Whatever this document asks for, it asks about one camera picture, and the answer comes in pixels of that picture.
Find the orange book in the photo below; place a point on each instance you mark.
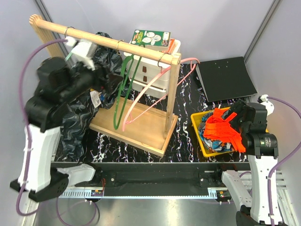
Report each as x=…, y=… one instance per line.
x=171, y=46

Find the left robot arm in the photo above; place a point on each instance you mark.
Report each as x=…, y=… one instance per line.
x=44, y=113

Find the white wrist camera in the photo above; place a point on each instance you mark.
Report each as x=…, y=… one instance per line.
x=264, y=100
x=84, y=52

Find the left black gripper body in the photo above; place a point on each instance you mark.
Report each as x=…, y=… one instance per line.
x=102, y=83

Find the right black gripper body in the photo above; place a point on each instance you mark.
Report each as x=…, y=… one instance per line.
x=238, y=107

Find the yellow plastic tray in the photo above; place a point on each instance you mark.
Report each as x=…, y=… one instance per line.
x=196, y=119

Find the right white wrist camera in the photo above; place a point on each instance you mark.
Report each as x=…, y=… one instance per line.
x=264, y=100

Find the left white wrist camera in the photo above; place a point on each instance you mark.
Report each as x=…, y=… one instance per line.
x=84, y=52

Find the dark green hanger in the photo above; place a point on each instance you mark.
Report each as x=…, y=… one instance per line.
x=116, y=122

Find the patterned blue orange shorts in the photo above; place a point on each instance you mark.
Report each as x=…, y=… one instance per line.
x=213, y=146

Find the light green hanger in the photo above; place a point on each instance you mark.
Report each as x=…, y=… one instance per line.
x=70, y=42

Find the green book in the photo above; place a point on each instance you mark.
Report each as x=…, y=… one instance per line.
x=155, y=40

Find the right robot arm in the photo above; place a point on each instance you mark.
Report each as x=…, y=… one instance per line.
x=260, y=208

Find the dark grey patterned shorts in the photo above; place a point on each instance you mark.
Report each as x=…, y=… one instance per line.
x=81, y=110

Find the black marbled mat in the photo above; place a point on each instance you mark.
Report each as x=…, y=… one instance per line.
x=183, y=145

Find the wooden clothes rack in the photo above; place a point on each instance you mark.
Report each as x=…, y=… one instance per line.
x=144, y=127

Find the white drawer unit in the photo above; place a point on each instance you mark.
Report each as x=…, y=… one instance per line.
x=147, y=70

